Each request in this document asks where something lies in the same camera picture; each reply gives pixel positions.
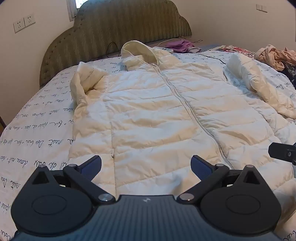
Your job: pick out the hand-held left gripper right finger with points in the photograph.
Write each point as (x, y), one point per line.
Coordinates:
(200, 168)

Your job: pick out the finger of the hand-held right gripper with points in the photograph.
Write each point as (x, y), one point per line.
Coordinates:
(281, 153)

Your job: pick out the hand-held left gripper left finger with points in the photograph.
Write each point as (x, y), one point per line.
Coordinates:
(93, 166)

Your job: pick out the white hooded puffer jacket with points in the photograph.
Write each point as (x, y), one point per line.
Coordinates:
(148, 120)

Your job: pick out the pink clothes pile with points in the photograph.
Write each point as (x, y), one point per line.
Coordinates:
(275, 55)

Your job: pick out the white script-printed bedsheet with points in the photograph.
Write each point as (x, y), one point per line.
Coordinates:
(34, 120)

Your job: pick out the dark cloth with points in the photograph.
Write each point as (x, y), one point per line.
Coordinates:
(290, 74)

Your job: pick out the red floral cloth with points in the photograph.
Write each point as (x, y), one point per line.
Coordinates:
(238, 51)

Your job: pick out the purple cloth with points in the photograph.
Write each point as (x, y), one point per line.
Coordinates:
(180, 45)

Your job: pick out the green upholstered headboard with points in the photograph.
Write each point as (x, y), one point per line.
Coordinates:
(111, 25)

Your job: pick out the window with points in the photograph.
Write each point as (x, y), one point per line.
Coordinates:
(77, 8)

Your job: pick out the white light switch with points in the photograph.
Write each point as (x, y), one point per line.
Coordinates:
(261, 7)

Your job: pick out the white wall socket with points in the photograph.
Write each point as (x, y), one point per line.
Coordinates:
(29, 19)
(19, 25)

